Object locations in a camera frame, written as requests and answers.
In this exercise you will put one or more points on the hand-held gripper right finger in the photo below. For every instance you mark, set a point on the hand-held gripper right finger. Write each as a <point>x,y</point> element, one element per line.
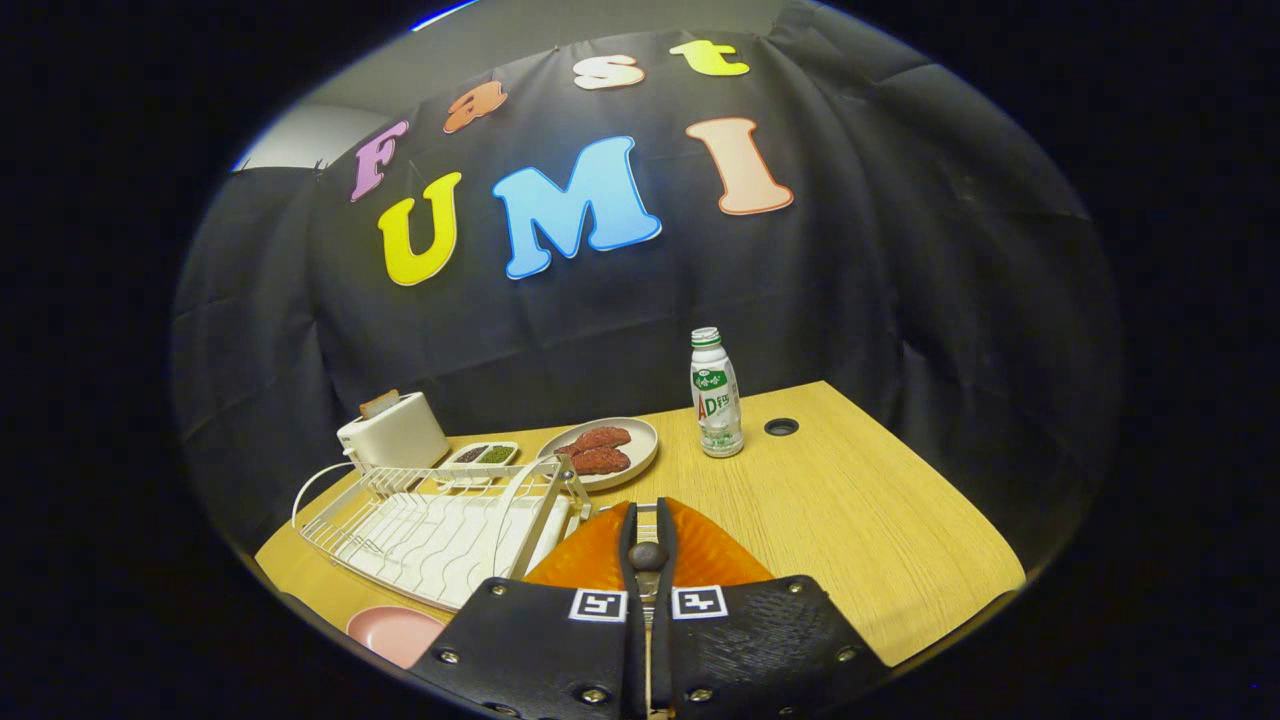
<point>662,630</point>

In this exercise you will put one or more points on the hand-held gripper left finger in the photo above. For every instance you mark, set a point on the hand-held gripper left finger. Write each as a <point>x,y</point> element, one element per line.
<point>636,630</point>

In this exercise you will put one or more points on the pink plate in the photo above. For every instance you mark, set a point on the pink plate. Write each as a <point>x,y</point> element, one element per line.
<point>395,635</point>

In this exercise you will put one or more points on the beige round plate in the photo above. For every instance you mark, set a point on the beige round plate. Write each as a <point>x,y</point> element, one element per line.
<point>645,445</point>

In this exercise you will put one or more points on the red meat piece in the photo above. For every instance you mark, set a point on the red meat piece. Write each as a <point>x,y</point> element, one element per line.
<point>600,461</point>
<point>603,437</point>

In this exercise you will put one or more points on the white drain tray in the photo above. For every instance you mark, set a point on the white drain tray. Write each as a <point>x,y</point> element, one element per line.
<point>450,550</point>

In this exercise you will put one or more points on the divided tray of beans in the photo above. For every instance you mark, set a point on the divided tray of beans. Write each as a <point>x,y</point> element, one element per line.
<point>505,455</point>

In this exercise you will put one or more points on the white green drink bottle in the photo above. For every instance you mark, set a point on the white green drink bottle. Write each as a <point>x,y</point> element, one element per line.
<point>716,400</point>

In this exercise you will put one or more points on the cream white toaster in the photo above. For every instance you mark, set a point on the cream white toaster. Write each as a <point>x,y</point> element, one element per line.
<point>400,435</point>

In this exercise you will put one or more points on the toast bread slice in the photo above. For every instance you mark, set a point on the toast bread slice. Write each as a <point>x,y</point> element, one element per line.
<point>378,404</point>

